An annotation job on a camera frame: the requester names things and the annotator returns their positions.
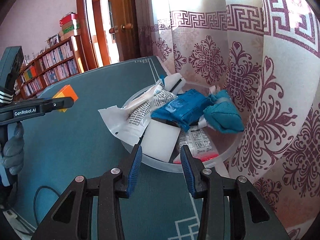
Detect wooden door frame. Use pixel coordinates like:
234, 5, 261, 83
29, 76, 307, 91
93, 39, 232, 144
76, 0, 113, 72

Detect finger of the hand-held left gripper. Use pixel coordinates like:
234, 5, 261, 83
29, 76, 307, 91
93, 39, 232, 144
44, 97, 75, 114

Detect white plastic pouch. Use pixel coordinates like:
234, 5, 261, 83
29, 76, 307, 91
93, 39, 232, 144
97, 74, 177, 146

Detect green box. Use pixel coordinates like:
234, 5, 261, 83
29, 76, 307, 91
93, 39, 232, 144
62, 24, 81, 35

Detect red box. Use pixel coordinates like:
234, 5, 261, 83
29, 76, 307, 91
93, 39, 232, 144
59, 14, 78, 27

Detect white sponge black stripe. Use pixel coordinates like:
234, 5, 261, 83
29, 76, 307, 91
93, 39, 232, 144
140, 120, 180, 163

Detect white red snack packet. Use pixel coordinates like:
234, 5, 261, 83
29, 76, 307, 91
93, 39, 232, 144
174, 125, 218, 164

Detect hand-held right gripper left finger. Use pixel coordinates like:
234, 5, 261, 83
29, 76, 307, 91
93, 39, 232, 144
30, 144, 143, 240

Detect maroon patterned white curtain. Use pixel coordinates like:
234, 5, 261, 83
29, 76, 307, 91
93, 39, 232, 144
137, 0, 320, 240

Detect clear plastic container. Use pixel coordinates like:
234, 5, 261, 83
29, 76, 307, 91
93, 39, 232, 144
120, 84, 244, 174

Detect black cable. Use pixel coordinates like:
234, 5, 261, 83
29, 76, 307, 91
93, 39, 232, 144
33, 186, 63, 228

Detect blue packet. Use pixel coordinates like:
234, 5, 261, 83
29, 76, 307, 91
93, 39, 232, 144
151, 88, 213, 132

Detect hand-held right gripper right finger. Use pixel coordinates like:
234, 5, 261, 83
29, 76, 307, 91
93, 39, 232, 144
180, 145, 292, 240

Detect wooden door with knob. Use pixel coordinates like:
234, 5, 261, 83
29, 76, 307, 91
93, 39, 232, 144
109, 0, 140, 63

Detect white medicine box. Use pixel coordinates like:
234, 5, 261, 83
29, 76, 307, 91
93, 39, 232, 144
164, 73, 186, 94

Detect wooden bookshelf with books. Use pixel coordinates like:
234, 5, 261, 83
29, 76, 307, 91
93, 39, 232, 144
15, 35, 87, 99

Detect person's left hand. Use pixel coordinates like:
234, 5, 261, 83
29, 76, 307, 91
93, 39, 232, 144
3, 124, 25, 176

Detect orange yellow toy brick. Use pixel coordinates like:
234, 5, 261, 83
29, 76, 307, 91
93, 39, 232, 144
52, 85, 79, 113

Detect teal mesh bag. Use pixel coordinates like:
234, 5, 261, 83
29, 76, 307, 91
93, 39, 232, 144
197, 85, 245, 134

